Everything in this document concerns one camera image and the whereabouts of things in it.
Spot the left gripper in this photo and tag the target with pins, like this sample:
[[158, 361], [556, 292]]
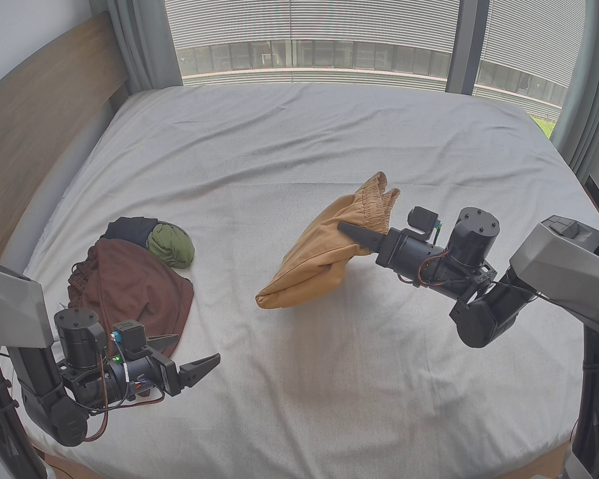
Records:
[[149, 374]]

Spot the black garment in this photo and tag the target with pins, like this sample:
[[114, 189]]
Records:
[[127, 230]]

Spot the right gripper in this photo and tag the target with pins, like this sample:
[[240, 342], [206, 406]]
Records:
[[412, 255]]

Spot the window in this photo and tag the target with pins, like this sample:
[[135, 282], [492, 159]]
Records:
[[329, 18]]

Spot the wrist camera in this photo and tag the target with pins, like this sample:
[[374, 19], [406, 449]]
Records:
[[130, 337], [424, 220]]

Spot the brown garment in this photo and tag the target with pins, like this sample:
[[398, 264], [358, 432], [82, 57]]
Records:
[[139, 287]]

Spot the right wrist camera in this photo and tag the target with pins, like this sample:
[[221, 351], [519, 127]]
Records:
[[424, 220]]

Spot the bed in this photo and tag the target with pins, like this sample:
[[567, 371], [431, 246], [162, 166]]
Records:
[[329, 132]]

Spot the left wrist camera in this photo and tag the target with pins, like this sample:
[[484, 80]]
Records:
[[130, 337]]

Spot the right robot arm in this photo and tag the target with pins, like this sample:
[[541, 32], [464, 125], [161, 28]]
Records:
[[479, 317]]

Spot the tan shorts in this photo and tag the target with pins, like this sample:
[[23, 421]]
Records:
[[309, 262]]

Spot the grey-green curtain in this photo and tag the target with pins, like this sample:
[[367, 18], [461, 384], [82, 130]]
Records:
[[135, 28], [594, 93]]

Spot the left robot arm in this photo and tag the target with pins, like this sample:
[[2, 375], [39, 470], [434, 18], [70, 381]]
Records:
[[10, 307]]

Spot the green garment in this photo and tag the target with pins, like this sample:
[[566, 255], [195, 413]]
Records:
[[172, 247]]

